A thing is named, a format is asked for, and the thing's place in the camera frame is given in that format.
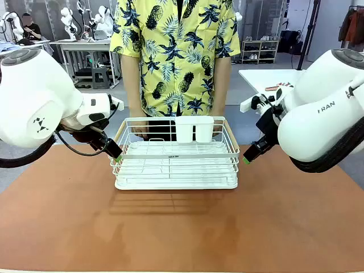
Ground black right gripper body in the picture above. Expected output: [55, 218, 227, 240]
[255, 106, 282, 148]

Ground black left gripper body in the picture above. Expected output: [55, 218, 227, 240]
[71, 119, 111, 152]

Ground white wire dish rack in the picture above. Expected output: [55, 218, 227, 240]
[110, 115, 241, 191]

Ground white plastic cutlery holder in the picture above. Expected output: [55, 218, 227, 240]
[174, 115, 215, 143]

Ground person's right forearm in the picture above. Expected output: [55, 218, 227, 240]
[120, 53, 143, 114]

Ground person's left forearm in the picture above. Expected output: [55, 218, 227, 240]
[212, 55, 231, 113]

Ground person's right hand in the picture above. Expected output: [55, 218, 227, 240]
[129, 109, 150, 140]

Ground person's left hand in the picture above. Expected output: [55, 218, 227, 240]
[213, 109, 227, 133]

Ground white side table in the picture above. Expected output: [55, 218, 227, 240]
[238, 69, 307, 96]

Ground grey plastic stool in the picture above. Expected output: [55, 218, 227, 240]
[91, 67, 111, 90]

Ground white shoe rack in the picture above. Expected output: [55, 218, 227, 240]
[241, 39, 280, 65]

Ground black equipment case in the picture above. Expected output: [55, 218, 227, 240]
[278, 30, 302, 55]

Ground white background desk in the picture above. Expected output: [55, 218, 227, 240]
[49, 38, 121, 86]

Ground black tripod stand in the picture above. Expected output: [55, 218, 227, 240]
[296, 0, 322, 71]

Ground grey laptop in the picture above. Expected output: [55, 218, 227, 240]
[93, 29, 112, 40]

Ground person in pineapple shirt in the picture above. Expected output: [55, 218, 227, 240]
[110, 0, 242, 118]

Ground white desk with clothes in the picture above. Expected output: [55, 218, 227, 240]
[0, 39, 51, 53]

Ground seated person in black shirt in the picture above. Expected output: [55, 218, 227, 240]
[22, 13, 43, 41]

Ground blue folded clothing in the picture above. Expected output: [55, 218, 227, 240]
[0, 39, 21, 52]

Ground hanging brown clothes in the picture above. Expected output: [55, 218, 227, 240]
[338, 5, 364, 48]

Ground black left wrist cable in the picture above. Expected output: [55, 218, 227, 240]
[55, 104, 120, 156]

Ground black right arm cable sleeve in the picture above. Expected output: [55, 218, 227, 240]
[289, 115, 364, 174]

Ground black arm cable sleeve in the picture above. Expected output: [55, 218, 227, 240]
[289, 115, 364, 174]
[0, 135, 56, 169]

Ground black left arm cable sleeve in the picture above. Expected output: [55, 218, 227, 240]
[0, 135, 56, 169]

